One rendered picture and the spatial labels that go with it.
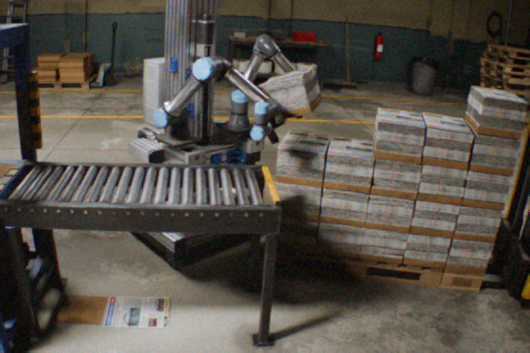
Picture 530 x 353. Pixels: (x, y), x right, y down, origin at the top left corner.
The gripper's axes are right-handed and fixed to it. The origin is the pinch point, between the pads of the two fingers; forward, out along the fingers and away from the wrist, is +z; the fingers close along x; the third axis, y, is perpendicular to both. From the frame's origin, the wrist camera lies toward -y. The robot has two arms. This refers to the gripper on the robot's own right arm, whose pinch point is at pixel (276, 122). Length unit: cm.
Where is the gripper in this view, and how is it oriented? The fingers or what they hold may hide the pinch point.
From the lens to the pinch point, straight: 276.4
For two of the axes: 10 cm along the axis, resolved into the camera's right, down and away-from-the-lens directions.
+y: -2.9, -9.3, -2.1
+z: 3.0, -3.0, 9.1
